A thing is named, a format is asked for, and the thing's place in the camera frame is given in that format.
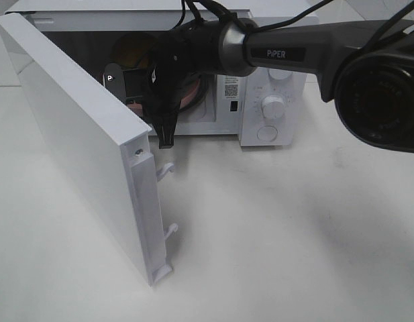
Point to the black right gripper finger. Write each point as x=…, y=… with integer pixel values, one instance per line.
x=165, y=126

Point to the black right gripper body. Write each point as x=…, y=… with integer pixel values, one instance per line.
x=181, y=55

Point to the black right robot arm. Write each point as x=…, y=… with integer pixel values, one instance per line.
x=369, y=75

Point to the white warning label sticker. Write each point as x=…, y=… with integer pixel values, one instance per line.
x=231, y=87

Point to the round white door release button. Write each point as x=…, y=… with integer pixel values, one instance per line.
x=267, y=133

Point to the burger with lettuce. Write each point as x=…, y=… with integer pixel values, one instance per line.
x=131, y=50

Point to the pink round plate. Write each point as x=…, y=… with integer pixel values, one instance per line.
x=185, y=103

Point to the white microwave knob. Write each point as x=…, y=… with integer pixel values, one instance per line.
x=279, y=75
x=273, y=107

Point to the white microwave door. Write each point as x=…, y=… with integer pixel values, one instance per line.
x=99, y=143

